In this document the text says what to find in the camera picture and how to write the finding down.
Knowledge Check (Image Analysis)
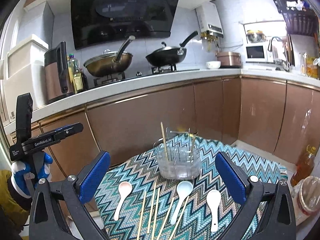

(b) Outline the oil bottle on floor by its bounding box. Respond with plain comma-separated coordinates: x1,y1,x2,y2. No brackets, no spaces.
290,145,316,187

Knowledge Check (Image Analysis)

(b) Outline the copper rice cooker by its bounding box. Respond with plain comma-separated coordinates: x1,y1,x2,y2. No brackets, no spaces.
216,51,242,68

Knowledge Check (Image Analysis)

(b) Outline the clear plastic utensil holder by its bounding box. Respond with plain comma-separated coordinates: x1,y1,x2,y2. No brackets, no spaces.
153,128,202,180

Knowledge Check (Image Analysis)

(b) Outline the light blue ceramic spoon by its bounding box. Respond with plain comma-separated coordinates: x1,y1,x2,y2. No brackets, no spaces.
170,180,193,225

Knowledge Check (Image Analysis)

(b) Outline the zigzag patterned table mat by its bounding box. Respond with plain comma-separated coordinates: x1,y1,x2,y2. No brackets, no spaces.
94,135,287,239

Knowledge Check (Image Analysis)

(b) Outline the kitchen faucet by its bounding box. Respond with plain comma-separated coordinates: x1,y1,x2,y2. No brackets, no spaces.
267,36,290,72

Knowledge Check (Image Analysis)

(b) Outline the gas stove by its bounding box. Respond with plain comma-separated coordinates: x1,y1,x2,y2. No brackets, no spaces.
91,65,200,89

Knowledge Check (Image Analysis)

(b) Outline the white bowl on counter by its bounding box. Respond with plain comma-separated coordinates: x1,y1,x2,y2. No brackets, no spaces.
206,61,221,69

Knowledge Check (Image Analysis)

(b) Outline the white water heater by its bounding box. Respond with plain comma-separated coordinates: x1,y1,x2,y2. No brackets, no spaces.
196,2,224,38

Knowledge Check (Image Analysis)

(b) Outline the bronze wok with lid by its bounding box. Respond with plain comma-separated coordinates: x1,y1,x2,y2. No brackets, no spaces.
84,35,136,77

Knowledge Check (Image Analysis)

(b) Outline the cooking oil bottle on counter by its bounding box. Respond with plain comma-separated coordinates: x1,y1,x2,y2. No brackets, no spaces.
69,54,84,93

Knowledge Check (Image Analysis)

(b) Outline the left blue white gloved hand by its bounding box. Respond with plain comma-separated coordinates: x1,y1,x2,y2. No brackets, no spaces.
11,153,53,199

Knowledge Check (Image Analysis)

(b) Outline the black wok with lid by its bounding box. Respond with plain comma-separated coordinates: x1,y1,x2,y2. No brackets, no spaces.
146,31,199,68

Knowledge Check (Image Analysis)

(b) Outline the black dish rack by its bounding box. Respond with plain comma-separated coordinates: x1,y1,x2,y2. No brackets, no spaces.
273,0,319,36

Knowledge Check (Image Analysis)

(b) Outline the plastic jar on floor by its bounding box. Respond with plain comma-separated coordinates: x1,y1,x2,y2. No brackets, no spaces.
292,176,319,225

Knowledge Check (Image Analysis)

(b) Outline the white ceramic spoon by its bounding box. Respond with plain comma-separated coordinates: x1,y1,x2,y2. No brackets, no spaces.
206,190,221,232

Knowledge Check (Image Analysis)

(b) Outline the copper electric kettle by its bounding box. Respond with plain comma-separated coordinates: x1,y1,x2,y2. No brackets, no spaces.
44,41,74,103

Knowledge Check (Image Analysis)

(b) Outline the white microwave oven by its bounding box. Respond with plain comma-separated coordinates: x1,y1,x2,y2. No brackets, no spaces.
245,42,273,63

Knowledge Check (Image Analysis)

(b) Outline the black range hood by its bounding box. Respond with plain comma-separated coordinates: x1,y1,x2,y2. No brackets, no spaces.
71,0,178,49

